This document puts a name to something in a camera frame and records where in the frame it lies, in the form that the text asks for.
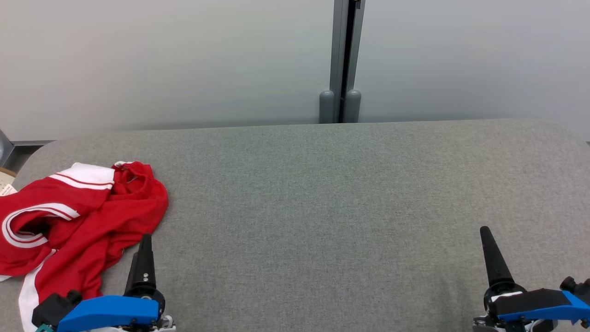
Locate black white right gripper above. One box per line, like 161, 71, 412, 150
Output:
472, 226, 558, 332

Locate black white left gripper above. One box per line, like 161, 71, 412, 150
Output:
92, 234, 176, 332

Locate red shorts with white trim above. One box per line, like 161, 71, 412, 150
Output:
18, 160, 169, 332

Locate grey cylindrical post foot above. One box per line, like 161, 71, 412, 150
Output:
319, 90, 336, 124
343, 89, 362, 123

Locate grey metal partition post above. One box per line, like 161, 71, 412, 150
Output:
329, 0, 366, 124

